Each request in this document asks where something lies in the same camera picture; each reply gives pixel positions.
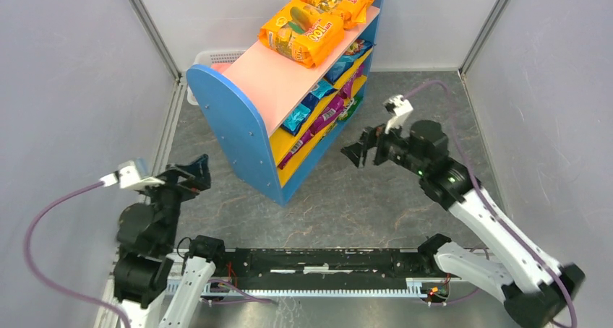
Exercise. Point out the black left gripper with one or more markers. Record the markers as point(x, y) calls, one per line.
point(179, 178)

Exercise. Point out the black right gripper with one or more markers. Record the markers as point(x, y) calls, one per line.
point(379, 145)

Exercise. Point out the yellow green Fox's candy bag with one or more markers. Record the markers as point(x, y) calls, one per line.
point(353, 103)

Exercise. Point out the purple candy bag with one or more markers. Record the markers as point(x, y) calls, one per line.
point(304, 139)
point(333, 109)
point(346, 90)

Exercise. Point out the purple candy bag top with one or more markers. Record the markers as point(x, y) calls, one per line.
point(304, 139)

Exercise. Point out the blue Slendy candy bag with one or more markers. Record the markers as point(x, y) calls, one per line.
point(354, 52)

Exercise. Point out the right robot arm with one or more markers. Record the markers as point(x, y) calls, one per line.
point(532, 286)

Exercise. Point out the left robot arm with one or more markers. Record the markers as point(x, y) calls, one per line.
point(146, 238)

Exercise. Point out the blue pink yellow shelf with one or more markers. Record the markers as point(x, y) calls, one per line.
point(246, 104)

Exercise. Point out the white plastic basket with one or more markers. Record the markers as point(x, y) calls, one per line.
point(218, 60)

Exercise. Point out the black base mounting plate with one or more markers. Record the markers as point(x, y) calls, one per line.
point(326, 269)

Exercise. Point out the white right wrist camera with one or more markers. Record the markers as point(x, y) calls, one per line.
point(399, 108)

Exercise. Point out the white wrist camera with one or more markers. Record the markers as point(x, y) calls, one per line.
point(399, 108)
point(132, 175)

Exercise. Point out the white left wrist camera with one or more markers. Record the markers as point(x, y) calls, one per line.
point(132, 175)

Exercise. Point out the white slotted cable duct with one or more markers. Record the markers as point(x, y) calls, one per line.
point(413, 289)

